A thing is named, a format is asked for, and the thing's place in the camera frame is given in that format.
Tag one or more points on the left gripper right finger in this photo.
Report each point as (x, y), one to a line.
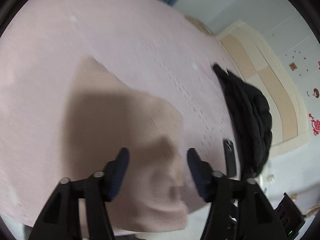
(238, 209)

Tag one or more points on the pink knitted sweater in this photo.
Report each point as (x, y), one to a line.
(104, 115)

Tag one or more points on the black smartphone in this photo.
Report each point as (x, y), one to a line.
(229, 158)

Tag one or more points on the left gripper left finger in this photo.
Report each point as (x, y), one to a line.
(60, 216)

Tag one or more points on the red wall sticker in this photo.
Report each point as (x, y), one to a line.
(312, 104)

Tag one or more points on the pink bed with patterned sheet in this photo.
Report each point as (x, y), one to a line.
(147, 45)

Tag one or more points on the black puffer jacket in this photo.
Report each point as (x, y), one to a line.
(252, 119)

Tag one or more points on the cream wooden headboard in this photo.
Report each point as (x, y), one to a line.
(258, 65)

